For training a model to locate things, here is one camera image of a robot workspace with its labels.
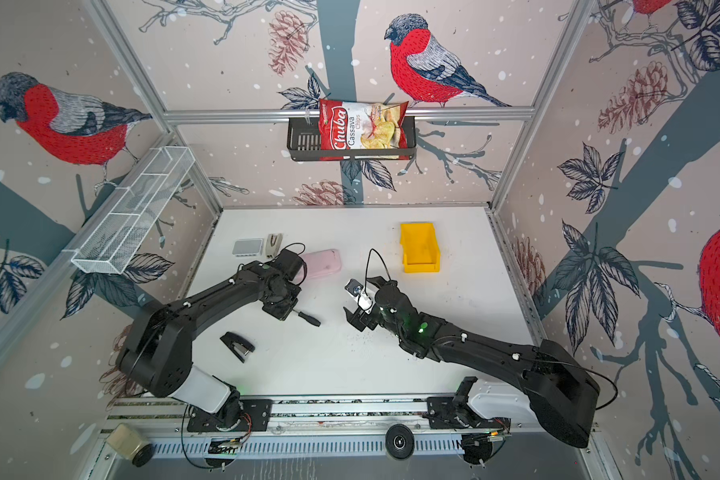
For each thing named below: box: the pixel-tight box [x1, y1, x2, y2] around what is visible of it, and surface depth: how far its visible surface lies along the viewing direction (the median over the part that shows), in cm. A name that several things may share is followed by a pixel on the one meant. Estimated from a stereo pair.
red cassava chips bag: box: [319, 99, 409, 161], surface depth 90 cm
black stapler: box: [220, 331, 255, 363], surface depth 85 cm
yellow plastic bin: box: [399, 223, 440, 273], surface depth 108 cm
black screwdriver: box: [292, 308, 321, 327], surface depth 87 cm
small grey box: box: [232, 238, 265, 257], surface depth 109 cm
